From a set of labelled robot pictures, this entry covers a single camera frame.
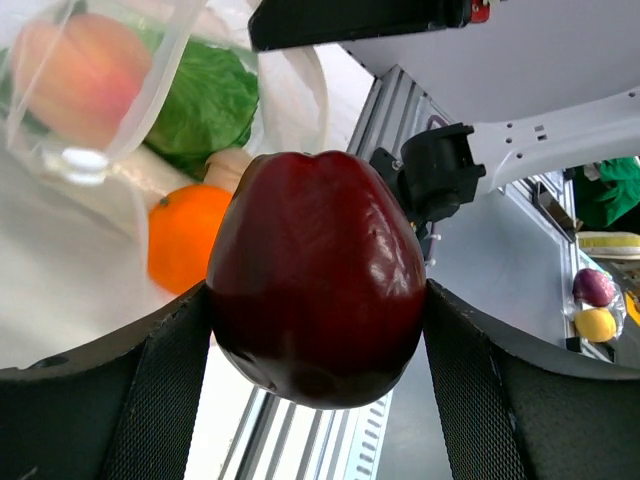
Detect orange fruit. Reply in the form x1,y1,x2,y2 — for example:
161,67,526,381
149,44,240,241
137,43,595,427
147,184,232,295

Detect green lettuce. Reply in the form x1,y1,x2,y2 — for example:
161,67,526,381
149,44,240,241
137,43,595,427
144,40,259,180

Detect clear zip top bag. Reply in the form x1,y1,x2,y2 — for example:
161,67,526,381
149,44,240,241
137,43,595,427
1,1,328,300

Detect peach fruit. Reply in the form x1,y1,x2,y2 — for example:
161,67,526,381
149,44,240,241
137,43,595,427
10,13,152,150

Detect dark red apple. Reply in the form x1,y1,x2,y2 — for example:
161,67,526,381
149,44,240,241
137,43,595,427
206,151,426,410

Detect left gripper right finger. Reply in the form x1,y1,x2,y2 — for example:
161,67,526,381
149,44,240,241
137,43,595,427
424,281,639,479

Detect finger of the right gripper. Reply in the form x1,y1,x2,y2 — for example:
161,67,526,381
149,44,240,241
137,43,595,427
248,0,473,52

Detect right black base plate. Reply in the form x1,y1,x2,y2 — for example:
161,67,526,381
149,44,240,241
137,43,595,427
370,147,413,214

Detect slotted cable duct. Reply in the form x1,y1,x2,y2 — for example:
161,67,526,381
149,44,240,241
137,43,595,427
343,391,393,480

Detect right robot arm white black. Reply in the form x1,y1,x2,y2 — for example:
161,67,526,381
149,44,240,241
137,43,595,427
248,1,639,221

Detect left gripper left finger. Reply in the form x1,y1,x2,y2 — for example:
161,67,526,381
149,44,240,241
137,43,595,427
1,285,210,479

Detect white radish green leaves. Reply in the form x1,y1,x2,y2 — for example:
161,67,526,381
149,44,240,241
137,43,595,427
111,145,193,196

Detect purple onion background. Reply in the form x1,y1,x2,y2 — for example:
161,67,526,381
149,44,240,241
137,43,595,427
573,268,615,307

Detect yellow lemon background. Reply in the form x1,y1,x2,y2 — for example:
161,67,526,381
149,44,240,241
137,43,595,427
573,308,617,343

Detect green cloth background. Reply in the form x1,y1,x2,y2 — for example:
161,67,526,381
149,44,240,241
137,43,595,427
573,156,639,231

